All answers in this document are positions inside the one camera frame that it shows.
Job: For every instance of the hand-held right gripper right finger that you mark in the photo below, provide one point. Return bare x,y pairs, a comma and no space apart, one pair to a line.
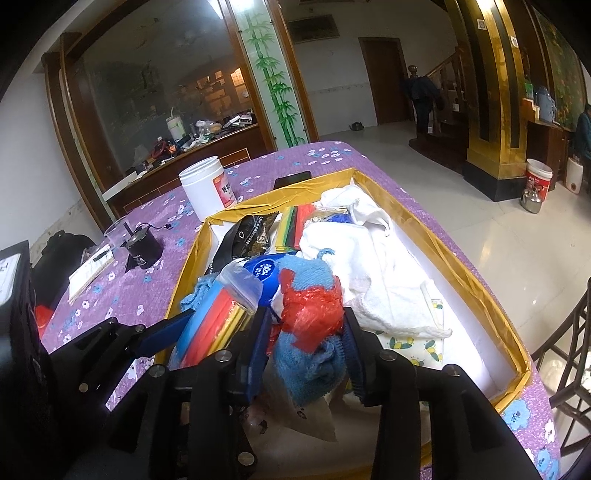
356,364

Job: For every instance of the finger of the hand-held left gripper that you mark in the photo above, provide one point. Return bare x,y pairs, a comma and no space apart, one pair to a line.
244,452
161,337

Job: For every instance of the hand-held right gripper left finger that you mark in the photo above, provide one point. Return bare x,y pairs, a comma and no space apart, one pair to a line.
257,353

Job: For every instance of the blue towel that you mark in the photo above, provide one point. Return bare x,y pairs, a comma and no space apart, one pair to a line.
309,369

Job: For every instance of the blue red yellow sponge pack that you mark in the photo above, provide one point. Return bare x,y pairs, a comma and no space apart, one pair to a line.
212,318

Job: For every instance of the white plastic bag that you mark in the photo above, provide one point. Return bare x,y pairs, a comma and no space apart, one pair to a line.
300,406

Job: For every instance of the red plastic bag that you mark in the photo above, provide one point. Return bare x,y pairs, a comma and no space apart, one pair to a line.
311,309

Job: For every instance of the blue tissue pack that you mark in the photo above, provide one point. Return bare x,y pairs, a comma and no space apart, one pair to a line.
265,277

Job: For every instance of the white towel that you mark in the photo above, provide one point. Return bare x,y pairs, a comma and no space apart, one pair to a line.
378,277

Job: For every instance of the black snack packet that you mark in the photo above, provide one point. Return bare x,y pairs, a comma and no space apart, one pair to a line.
244,237

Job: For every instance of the yellow cardboard box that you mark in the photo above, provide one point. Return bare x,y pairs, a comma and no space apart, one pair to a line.
510,392

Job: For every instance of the purple floral tablecloth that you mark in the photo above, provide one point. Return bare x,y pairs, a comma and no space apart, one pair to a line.
138,295

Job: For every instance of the light blue cloth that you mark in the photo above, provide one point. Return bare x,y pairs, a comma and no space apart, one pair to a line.
196,293

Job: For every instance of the lemon print cloth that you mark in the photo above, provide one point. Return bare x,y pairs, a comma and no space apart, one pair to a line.
415,346

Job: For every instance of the black round device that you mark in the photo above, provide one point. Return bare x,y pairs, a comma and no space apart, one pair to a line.
143,249

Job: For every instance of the white notebook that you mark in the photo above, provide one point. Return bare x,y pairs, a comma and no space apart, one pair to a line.
90,277

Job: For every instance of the black pen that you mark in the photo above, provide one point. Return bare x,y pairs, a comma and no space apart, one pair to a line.
101,254

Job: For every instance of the clear plastic container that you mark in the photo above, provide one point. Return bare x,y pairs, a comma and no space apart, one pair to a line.
117,236

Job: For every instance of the black bag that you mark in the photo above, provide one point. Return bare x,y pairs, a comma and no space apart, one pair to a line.
62,251

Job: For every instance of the white plastic jar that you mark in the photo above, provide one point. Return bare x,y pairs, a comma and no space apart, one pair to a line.
203,189

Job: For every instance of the flat white box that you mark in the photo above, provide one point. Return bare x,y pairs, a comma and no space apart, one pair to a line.
117,187

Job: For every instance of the black phone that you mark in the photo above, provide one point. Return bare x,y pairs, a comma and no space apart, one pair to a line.
292,179

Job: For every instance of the clutter on wooden counter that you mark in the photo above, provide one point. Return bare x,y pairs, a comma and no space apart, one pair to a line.
207,134

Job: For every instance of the white jug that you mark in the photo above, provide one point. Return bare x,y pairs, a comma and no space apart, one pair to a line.
175,128

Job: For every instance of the dark wooden chair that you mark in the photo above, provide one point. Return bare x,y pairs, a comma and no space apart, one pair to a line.
572,332

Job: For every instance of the metal kettle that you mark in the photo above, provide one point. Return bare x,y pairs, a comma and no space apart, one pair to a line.
531,201

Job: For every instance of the wooden glass partition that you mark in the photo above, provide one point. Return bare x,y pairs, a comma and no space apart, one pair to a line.
138,92

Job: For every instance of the bamboo print glass panel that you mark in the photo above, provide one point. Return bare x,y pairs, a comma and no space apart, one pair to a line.
272,92

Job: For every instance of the white bucket red label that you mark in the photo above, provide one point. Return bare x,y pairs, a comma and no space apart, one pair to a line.
539,177

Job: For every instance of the wooden staircase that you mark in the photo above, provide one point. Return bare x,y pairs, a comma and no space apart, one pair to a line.
450,115

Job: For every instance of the gold black pillar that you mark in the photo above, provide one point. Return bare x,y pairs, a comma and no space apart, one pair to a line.
489,115

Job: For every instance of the brown wooden door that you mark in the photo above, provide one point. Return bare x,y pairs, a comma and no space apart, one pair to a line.
385,81

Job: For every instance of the white vase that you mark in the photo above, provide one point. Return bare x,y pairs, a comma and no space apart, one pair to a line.
575,175

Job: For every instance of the wooden shelf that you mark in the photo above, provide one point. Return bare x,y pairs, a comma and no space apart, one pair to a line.
547,143

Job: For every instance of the blue bag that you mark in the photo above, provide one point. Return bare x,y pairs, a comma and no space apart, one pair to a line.
546,104

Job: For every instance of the wide framed wall picture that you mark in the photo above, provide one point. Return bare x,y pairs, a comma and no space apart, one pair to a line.
311,28

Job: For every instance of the floral wall painting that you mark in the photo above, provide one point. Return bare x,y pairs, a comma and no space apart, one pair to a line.
561,69

